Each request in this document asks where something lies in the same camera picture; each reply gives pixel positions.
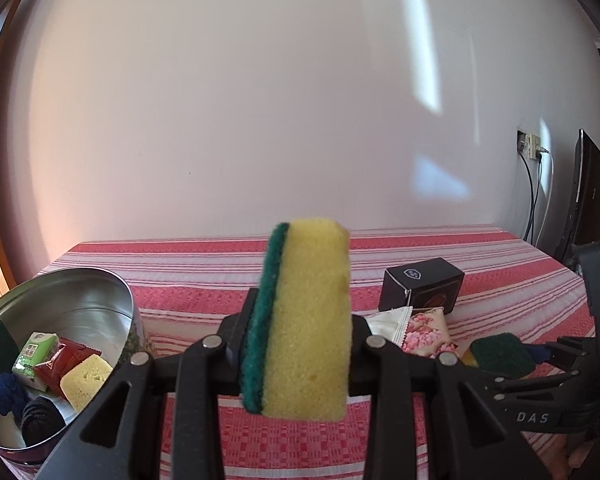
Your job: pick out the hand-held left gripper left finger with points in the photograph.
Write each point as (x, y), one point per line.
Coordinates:
(235, 340)

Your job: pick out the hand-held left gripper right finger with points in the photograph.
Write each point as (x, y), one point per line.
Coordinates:
(360, 360)

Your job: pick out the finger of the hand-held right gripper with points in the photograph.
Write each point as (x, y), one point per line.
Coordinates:
(540, 385)
(570, 352)

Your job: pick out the white packet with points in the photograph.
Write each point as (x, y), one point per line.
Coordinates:
(387, 325)

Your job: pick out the pink floral packet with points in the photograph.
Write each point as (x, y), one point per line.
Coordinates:
(427, 332)

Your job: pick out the small black box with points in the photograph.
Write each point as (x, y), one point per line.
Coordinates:
(420, 285)

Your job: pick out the round dark blue cookie tin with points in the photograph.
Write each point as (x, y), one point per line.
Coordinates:
(80, 300)

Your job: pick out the red snack packet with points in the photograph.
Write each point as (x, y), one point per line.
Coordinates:
(65, 360)

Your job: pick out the green tissue pack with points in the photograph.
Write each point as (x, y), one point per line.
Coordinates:
(32, 355)

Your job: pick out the black scrunchie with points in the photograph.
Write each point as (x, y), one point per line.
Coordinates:
(40, 420)

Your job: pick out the blue scrunchie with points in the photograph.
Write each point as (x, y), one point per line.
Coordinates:
(7, 395)

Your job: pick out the black flat monitor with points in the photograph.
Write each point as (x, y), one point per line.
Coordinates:
(590, 195)

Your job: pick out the wall socket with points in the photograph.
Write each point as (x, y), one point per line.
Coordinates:
(531, 145)

